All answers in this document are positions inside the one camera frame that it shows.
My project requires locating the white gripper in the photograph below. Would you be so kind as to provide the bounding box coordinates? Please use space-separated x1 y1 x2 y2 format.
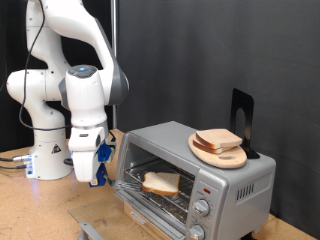
71 148 102 187

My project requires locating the glass oven door with handle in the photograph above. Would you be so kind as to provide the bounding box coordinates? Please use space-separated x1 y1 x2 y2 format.
68 189 188 240

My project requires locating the white bread slice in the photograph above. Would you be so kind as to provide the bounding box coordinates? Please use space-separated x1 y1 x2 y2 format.
192 139 234 155
141 171 182 197
195 128 244 150

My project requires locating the wooden block under oven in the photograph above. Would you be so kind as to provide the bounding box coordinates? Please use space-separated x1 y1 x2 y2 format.
123 201 174 240

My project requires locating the silver oven knob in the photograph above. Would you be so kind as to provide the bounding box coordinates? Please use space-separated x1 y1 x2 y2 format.
187 223 206 240
192 199 211 218

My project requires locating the silver toaster oven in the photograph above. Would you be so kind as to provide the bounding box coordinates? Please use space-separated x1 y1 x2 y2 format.
114 120 277 240

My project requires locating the round wooden cutting board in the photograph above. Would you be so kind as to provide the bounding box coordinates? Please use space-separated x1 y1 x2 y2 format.
187 132 248 170

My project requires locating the vertical metal pole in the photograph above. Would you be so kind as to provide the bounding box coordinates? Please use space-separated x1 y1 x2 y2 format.
110 0 119 130

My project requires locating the black metal bookend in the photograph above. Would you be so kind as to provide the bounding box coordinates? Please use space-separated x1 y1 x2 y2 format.
229 87 261 160

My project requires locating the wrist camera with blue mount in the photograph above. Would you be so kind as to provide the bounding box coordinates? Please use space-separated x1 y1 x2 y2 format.
97 141 118 164

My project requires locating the base cable with silver connector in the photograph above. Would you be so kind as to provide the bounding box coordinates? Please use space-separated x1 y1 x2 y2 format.
0 153 33 163

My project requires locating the metal wire oven rack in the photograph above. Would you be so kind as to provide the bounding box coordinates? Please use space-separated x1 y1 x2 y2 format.
123 158 196 224

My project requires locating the black base cable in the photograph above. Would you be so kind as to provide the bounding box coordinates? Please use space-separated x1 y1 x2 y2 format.
0 163 29 171

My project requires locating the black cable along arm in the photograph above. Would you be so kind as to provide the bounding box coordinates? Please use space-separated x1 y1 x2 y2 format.
18 0 73 132

